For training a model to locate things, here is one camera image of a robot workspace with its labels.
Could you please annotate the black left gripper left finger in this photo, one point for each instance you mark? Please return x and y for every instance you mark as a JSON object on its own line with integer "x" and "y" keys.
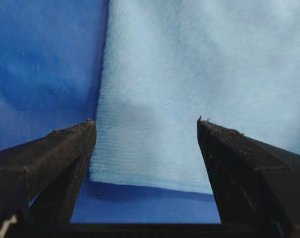
{"x": 40, "y": 180}

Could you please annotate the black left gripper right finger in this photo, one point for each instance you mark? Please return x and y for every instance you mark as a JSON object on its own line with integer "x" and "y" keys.
{"x": 256, "y": 185}

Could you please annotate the light blue towel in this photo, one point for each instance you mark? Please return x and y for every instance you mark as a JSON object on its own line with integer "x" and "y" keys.
{"x": 169, "y": 62}

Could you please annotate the dark blue table cloth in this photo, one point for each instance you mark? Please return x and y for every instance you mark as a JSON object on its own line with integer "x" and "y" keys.
{"x": 51, "y": 54}

